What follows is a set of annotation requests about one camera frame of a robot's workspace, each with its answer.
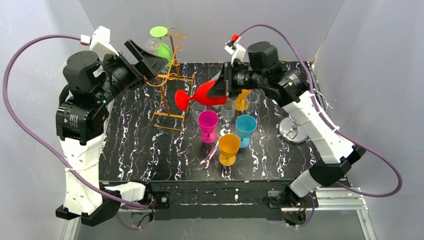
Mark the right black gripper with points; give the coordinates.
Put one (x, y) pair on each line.
(232, 81)

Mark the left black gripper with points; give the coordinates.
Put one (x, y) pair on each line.
(131, 71)

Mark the green wine glass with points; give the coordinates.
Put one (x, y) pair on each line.
(164, 51)

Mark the clear wine glass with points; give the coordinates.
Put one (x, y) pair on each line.
(153, 44)

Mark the orange glass yellow base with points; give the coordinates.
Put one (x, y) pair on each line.
(240, 100)

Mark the clear stemless glass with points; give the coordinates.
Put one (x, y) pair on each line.
(228, 110)

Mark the clear champagne flute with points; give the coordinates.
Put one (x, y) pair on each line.
(251, 102)

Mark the pink wine glass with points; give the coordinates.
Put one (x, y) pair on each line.
(208, 122)

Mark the red wine glass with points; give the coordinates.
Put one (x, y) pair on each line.
(182, 99)

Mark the blue wine glass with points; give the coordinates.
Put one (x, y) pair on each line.
(245, 127)

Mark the orange glass yellow foot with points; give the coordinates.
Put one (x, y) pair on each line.
(228, 145)

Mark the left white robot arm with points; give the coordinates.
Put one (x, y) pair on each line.
(95, 78)

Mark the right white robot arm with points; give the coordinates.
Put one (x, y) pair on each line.
(258, 67)

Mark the clear tumbler glass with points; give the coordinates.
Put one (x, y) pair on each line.
(196, 110)

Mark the silver combination wrench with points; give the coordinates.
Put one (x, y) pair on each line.
(206, 161)

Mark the gold wire glass rack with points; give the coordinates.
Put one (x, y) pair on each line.
(167, 115)

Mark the silver wire glass rack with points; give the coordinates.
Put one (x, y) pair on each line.
(290, 131)

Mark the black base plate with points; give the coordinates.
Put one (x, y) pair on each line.
(262, 199)

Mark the aluminium frame rail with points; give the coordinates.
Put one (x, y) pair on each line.
(135, 150)

